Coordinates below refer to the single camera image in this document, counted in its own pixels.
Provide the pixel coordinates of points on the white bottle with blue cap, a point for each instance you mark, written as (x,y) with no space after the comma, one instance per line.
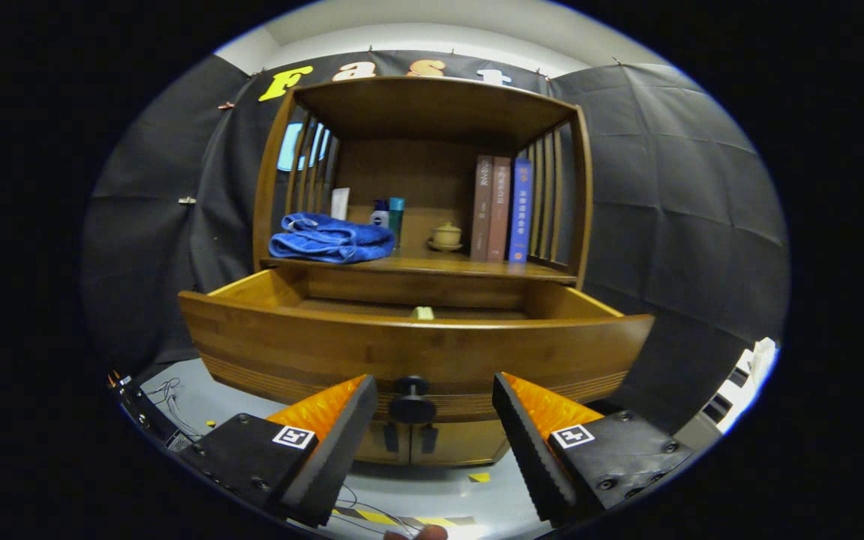
(379,218)

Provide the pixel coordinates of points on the wooden countertop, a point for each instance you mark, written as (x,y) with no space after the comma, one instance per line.
(439,265)

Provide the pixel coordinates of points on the wooden drawer with black knob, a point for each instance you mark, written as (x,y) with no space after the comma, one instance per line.
(327,352)

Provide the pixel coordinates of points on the reddish brown book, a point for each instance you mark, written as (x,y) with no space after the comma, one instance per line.
(499,210)

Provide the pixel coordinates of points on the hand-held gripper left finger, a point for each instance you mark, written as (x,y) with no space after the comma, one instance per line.
(342,450)

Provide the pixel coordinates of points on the teal bottle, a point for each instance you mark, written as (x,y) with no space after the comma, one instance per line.
(397,217)

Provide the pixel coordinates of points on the blue book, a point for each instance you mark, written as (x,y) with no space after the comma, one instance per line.
(520,210)

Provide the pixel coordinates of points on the white object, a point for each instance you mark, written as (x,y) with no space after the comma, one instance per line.
(758,360)

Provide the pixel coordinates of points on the dark brown book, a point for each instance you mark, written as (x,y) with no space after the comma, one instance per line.
(481,210)

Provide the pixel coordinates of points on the tan lidded teacup with saucer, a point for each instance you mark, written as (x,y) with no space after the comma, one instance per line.
(447,236)

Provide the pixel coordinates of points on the black floor device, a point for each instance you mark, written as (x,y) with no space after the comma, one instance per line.
(147,412)

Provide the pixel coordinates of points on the white tube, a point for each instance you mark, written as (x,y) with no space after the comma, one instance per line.
(340,202)

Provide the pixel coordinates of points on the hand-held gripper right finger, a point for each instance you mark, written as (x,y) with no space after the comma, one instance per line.
(529,454)

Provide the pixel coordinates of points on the yellow and black floor tape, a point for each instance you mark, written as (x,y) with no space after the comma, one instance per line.
(379,517)

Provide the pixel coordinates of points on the pale green and white brush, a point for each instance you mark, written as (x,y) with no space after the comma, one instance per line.
(423,313)

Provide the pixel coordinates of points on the brown wooden cabinet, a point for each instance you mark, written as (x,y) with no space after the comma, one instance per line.
(417,172)

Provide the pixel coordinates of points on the wooden cabinet door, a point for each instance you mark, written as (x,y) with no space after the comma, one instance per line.
(381,451)
(469,446)

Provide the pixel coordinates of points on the black backdrop cloth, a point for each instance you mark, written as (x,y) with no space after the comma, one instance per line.
(687,210)

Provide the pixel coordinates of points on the folded blue towel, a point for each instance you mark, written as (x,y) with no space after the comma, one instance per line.
(327,236)

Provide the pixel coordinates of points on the yellow tape piece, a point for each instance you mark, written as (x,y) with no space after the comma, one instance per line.
(479,477)

